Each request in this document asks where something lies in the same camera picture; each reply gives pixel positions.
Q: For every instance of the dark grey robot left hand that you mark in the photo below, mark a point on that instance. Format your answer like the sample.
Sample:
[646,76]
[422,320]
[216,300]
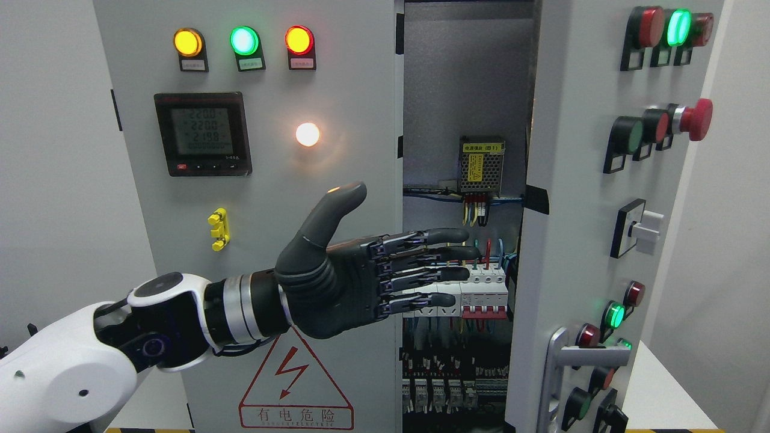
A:
[335,288]

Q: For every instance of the grey cabinet door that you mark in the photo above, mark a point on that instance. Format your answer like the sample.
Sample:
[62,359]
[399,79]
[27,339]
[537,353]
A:
[353,96]
[603,74]

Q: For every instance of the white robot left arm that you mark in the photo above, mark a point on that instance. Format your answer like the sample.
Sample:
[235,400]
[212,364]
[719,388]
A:
[77,373]

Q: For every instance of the red electrical warning sticker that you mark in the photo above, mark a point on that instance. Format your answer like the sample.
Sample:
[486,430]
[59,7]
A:
[292,389]

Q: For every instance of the yellow terminal connector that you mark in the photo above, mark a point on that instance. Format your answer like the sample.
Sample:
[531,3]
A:
[219,229]

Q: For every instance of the lower relay terminal row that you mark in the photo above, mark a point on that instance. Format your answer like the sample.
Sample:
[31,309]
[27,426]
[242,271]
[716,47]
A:
[452,383]

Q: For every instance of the white glowing indicator light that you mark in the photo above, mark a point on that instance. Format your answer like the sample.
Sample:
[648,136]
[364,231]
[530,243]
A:
[307,134]

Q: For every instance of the white socket breaker row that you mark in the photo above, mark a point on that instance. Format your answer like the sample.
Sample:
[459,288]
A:
[483,295]

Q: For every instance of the black digital power meter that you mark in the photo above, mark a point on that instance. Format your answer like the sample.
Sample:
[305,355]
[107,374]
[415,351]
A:
[204,134]

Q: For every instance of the metal mesh power supply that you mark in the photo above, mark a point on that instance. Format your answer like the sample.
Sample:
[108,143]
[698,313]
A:
[480,162]

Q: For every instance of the red indicator light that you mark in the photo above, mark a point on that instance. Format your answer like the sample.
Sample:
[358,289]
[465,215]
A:
[300,44]

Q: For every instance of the green indicator light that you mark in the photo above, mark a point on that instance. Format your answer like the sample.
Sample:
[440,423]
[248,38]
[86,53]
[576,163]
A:
[247,49]

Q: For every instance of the yellow indicator light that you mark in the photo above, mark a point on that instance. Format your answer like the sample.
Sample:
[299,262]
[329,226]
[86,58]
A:
[190,46]

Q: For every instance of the red emergency stop button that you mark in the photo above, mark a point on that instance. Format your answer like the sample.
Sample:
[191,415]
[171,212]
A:
[692,120]

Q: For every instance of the silver door handle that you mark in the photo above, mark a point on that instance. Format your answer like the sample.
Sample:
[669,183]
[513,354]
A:
[555,411]

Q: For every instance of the white selector switch right door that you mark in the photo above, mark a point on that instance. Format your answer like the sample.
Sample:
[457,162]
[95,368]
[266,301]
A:
[636,228]

